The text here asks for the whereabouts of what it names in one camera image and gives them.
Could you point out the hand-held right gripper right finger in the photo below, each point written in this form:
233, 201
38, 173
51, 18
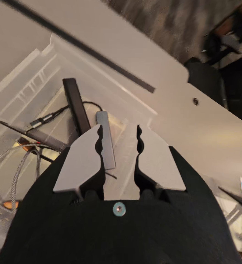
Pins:
160, 165

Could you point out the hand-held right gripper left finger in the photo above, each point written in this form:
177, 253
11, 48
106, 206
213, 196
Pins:
79, 165

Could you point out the black usb hub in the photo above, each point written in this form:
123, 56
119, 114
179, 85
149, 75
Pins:
75, 103

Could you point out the clear plastic bin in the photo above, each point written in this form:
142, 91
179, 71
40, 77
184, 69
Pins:
51, 68

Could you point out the silver grey usb hub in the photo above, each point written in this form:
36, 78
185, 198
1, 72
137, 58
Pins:
107, 144

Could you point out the dark grey flat usb hub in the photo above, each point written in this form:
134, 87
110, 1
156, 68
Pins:
44, 137

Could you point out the round metal table bolt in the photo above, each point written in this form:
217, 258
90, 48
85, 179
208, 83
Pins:
195, 101

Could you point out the black background chair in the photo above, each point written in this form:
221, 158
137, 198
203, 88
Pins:
232, 37

